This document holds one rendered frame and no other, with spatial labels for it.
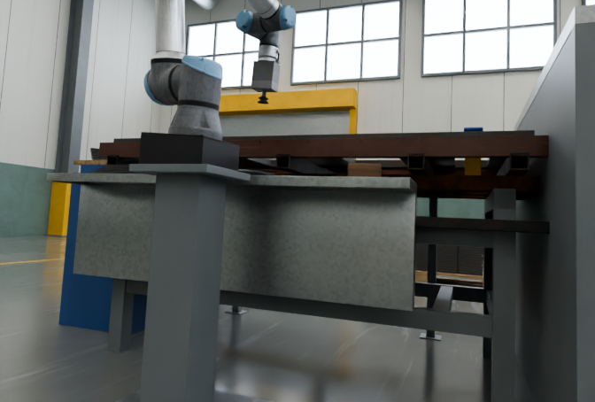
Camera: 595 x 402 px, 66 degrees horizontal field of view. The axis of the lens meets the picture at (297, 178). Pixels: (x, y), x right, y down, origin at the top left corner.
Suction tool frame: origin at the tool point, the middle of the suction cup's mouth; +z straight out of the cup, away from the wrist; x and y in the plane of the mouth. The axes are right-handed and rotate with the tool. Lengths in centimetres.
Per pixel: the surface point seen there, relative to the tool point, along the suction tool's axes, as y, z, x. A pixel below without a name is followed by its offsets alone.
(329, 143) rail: -29.7, 15.0, 8.4
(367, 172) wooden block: -45, 24, 19
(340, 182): -40, 28, 29
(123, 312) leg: 49, 86, 4
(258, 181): -14.3, 29.9, 28.7
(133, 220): 43, 49, 13
